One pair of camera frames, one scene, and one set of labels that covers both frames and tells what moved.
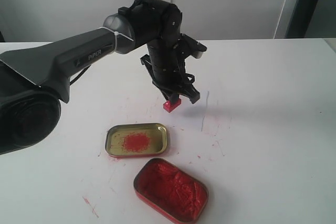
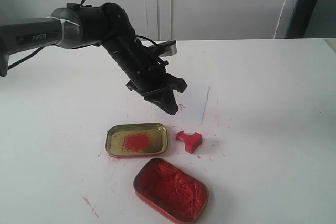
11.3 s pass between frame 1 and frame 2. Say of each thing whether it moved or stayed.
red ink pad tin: stayed
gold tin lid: stayed
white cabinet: stayed
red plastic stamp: moved
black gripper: moved
